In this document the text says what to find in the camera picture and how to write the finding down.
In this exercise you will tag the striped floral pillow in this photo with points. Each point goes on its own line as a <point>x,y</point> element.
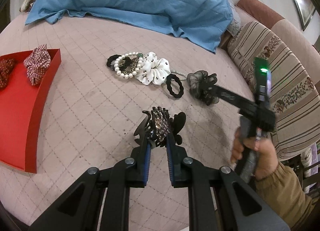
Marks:
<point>293,97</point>

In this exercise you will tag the brown sleeve right forearm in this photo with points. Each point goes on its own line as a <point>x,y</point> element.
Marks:
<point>283,193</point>

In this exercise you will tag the red white plaid scrunchie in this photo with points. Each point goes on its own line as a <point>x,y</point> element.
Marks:
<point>37,64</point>

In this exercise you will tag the blue cloth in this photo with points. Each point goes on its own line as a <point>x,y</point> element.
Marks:
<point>200,21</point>

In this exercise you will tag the leopard print scrunchie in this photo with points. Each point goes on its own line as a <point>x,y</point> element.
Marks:
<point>128,64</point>

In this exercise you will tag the grey sheer scrunchie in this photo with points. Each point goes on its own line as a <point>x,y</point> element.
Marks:
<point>196,82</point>

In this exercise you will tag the black rhinestone hair claw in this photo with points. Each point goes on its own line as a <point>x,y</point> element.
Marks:
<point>157,125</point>

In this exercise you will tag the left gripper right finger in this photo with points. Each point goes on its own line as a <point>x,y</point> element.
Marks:
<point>220,199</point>

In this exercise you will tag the red tray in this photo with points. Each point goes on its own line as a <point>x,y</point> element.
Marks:
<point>21,112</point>

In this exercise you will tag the right hand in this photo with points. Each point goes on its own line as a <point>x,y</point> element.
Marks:
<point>267,162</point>

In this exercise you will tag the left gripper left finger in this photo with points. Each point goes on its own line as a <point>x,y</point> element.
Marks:
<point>98,199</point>

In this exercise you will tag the dark red dotted scrunchie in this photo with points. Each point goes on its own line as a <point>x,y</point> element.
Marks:
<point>6,67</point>

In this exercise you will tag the white black-spotted scrunchie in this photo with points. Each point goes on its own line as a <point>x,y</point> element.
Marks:
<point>154,70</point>

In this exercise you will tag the pink brown pillow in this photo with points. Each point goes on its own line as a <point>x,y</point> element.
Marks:
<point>287,32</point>

